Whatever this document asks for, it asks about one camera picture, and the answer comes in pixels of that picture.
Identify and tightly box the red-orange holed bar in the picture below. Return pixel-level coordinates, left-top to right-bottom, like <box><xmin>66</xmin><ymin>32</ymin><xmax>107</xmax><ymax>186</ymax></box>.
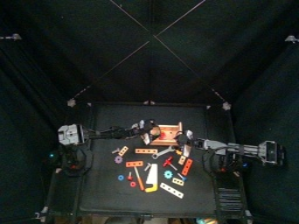
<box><xmin>182</xmin><ymin>157</ymin><xmax>194</xmax><ymax>177</ymax></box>

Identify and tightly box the wooden toy toolbox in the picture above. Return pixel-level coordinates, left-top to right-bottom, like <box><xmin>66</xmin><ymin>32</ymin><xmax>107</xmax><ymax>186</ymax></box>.
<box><xmin>150</xmin><ymin>122</ymin><xmax>185</xmax><ymax>147</ymax></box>

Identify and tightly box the grey toy wrench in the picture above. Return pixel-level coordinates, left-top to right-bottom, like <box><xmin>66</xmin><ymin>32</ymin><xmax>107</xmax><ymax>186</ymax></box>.
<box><xmin>151</xmin><ymin>145</ymin><xmax>177</xmax><ymax>160</ymax></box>

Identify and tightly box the red toy screwdriver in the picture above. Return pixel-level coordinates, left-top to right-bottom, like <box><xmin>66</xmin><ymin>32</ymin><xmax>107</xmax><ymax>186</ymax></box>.
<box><xmin>163</xmin><ymin>156</ymin><xmax>179</xmax><ymax>172</ymax></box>

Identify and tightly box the orange toy hammer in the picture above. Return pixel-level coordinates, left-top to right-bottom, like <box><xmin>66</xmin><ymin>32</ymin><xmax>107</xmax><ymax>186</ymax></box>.
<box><xmin>126</xmin><ymin>160</ymin><xmax>146</xmax><ymax>192</ymax></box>

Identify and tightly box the white toy saw yellow handle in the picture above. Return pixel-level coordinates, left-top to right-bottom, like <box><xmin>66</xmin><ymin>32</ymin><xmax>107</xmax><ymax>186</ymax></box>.
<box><xmin>145</xmin><ymin>163</ymin><xmax>161</xmax><ymax>193</ymax></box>

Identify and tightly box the long white holed bar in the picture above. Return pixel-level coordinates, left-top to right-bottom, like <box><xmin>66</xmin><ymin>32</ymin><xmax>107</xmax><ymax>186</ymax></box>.
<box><xmin>159</xmin><ymin>182</ymin><xmax>185</xmax><ymax>200</ymax></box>

